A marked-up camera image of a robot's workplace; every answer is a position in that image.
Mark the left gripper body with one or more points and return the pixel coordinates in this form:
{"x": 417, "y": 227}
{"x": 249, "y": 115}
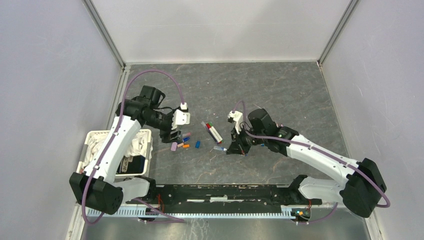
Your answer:
{"x": 165, "y": 126}

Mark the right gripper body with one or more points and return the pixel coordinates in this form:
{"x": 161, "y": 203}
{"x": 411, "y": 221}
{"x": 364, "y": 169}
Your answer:
{"x": 244, "y": 141}

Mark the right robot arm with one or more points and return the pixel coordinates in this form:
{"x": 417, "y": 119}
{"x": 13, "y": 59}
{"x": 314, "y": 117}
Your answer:
{"x": 358, "y": 185}

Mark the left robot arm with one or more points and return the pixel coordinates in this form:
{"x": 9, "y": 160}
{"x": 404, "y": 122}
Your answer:
{"x": 95, "y": 186}

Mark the green cap marker pen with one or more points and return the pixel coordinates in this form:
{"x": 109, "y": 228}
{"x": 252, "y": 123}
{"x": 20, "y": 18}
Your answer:
{"x": 215, "y": 132}

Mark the purple grey marker pen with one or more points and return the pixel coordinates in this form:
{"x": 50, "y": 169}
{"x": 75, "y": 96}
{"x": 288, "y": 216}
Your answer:
{"x": 210, "y": 133}

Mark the red cap marker pen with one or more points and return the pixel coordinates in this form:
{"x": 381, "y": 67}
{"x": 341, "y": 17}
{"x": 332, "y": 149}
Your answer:
{"x": 209, "y": 127}

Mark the white cloth in basket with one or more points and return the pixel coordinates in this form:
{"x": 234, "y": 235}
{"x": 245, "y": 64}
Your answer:
{"x": 140, "y": 144}

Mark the black item in basket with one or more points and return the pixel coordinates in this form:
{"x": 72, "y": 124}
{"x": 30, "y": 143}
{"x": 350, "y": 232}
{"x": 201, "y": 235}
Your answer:
{"x": 131, "y": 165}

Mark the white plastic basket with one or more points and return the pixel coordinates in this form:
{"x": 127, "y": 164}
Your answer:
{"x": 148, "y": 158}

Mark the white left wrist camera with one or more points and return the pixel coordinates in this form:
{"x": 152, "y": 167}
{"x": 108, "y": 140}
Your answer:
{"x": 180, "y": 118}

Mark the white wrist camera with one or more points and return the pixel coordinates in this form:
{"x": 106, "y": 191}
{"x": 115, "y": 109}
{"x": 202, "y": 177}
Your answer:
{"x": 180, "y": 118}
{"x": 236, "y": 118}

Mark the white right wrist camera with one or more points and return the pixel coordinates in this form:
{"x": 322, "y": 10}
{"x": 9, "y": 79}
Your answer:
{"x": 236, "y": 118}

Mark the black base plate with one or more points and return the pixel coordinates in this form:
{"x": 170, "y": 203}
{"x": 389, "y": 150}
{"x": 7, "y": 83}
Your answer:
{"x": 226, "y": 199}

